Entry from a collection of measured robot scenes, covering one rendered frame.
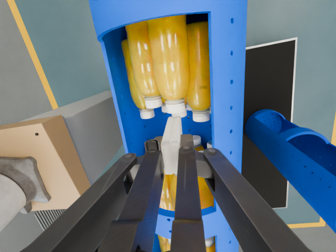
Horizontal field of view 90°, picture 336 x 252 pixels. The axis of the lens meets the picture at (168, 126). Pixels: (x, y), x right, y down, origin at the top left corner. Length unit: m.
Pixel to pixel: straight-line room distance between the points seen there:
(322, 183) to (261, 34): 1.12
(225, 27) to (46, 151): 0.55
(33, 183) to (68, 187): 0.10
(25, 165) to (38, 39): 1.40
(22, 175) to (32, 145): 0.10
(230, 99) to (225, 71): 0.05
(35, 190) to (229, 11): 0.69
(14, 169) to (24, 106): 1.52
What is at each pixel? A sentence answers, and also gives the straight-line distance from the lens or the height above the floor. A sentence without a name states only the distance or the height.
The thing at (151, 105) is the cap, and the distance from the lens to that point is 0.38.
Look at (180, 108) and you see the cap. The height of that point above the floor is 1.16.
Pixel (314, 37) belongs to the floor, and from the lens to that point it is 1.78.
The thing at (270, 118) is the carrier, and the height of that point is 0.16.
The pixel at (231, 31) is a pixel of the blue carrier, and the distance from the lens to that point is 0.29.
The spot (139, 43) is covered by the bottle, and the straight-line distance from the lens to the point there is 0.36.
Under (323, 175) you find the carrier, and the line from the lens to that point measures 0.89.
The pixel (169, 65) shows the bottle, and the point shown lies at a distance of 0.30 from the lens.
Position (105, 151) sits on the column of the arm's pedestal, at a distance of 0.89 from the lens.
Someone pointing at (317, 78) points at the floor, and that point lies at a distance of 1.83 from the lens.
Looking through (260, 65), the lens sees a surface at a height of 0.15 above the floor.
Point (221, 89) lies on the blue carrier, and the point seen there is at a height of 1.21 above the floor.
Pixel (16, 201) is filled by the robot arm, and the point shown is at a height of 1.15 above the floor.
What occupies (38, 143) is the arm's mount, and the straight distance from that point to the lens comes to 0.61.
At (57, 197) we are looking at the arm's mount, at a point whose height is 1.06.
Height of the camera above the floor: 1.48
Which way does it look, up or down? 69 degrees down
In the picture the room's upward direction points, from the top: 167 degrees counter-clockwise
